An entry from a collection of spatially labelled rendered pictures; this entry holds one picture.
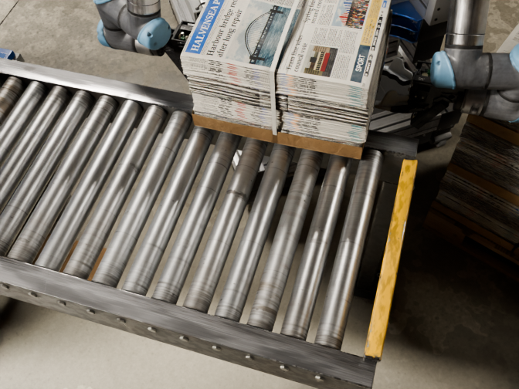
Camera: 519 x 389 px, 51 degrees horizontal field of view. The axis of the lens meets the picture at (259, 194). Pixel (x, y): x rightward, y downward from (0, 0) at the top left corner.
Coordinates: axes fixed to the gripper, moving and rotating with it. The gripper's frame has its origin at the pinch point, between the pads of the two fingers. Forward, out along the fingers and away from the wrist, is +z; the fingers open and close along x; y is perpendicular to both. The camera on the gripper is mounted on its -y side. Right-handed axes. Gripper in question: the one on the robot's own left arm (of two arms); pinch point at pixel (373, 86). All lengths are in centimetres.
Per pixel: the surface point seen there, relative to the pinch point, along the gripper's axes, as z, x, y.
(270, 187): 15.8, 33.1, 0.0
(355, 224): -3.2, 37.4, 0.0
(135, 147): 48, 31, 0
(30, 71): 84, 15, 0
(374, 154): -3.9, 19.6, 0.2
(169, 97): 46.1, 14.9, 0.3
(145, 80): 102, -55, -79
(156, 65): 101, -65, -79
